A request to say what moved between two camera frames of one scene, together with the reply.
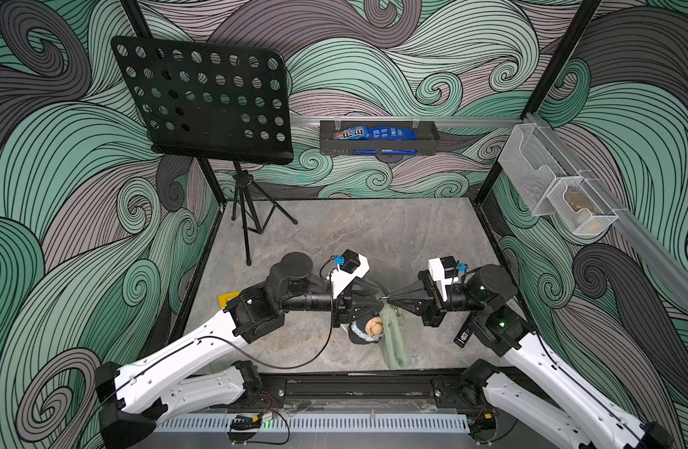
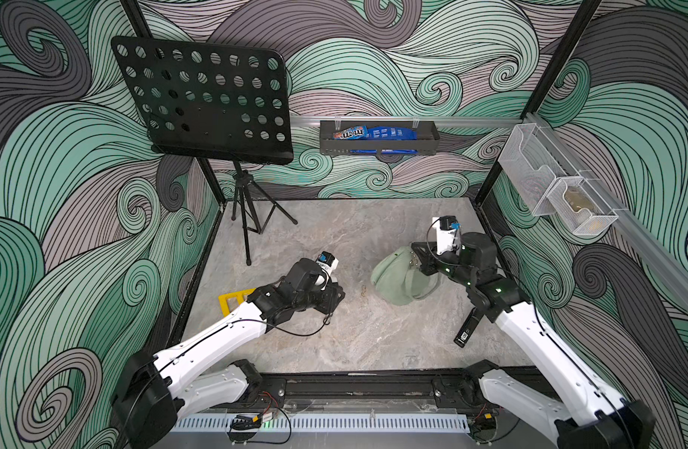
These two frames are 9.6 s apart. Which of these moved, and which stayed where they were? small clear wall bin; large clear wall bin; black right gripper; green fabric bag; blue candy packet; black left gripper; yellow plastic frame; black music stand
Moved: black right gripper; black left gripper; green fabric bag
Stayed: yellow plastic frame; black music stand; small clear wall bin; large clear wall bin; blue candy packet
